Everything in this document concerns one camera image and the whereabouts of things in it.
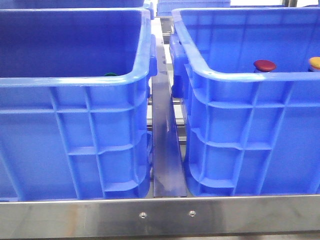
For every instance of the red push button switch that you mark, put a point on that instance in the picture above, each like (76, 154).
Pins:
(264, 66)

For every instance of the yellow push button switch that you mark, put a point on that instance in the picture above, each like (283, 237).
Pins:
(314, 64)

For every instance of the steel divider bar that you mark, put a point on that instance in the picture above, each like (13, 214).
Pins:
(168, 173)

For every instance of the right blue plastic bin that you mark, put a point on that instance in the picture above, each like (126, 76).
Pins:
(249, 133)

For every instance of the blue plastic bin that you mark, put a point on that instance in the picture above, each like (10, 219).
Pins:
(249, 133)
(67, 132)

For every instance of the left blue plastic bin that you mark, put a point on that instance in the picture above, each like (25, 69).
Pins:
(67, 132)

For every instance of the rear right blue bin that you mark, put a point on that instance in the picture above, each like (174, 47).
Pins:
(164, 7)

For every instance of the rear left blue bin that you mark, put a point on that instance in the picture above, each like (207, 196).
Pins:
(59, 4)

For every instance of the green push button switch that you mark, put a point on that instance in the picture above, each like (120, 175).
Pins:
(110, 74)

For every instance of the steel front rail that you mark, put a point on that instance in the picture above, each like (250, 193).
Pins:
(186, 216)

